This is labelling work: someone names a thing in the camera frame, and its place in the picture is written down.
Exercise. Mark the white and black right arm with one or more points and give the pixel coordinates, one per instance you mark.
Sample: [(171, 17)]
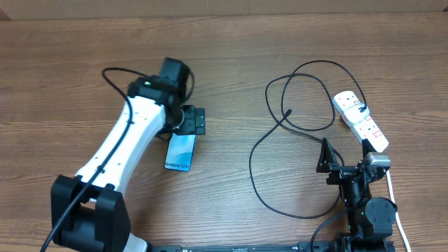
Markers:
[(370, 219)]

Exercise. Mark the white charger adapter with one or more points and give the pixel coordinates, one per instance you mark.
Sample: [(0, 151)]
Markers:
[(355, 114)]

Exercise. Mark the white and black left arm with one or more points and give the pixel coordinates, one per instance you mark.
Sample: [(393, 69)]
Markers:
[(88, 209)]

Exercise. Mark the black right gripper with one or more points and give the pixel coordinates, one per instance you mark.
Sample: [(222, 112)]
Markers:
[(327, 164)]

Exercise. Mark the Samsung Galaxy smartphone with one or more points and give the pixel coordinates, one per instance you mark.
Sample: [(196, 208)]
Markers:
[(180, 153)]

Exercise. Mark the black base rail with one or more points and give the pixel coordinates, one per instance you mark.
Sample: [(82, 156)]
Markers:
[(302, 246)]

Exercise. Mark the white power strip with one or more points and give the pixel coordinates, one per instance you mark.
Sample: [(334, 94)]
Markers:
[(366, 129)]

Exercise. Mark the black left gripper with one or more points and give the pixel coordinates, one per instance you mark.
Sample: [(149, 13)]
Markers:
[(191, 124)]

